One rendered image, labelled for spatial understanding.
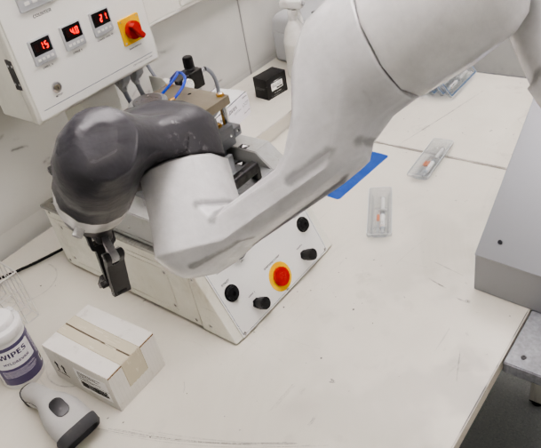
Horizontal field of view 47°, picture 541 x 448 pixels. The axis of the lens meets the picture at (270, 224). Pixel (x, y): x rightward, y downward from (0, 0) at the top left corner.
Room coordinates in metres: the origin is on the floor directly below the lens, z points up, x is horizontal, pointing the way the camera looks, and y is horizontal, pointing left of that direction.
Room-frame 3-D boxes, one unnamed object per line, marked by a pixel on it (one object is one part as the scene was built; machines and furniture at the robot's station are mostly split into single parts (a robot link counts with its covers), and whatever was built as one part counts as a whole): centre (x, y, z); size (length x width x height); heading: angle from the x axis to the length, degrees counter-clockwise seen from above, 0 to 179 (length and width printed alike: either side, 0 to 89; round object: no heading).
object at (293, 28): (1.96, -0.20, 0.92); 0.09 x 0.08 x 0.25; 53
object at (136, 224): (1.01, 0.24, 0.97); 0.25 x 0.05 x 0.07; 46
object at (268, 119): (1.86, -0.07, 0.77); 0.84 x 0.30 x 0.04; 136
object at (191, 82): (1.41, 0.13, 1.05); 0.15 x 0.05 x 0.15; 136
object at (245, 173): (1.03, 0.06, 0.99); 0.15 x 0.02 x 0.04; 136
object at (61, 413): (0.75, 0.45, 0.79); 0.20 x 0.08 x 0.08; 46
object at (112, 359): (0.85, 0.36, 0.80); 0.19 x 0.13 x 0.09; 46
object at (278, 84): (1.86, -0.09, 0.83); 0.09 x 0.06 x 0.07; 128
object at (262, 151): (1.21, 0.04, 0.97); 0.26 x 0.05 x 0.07; 46
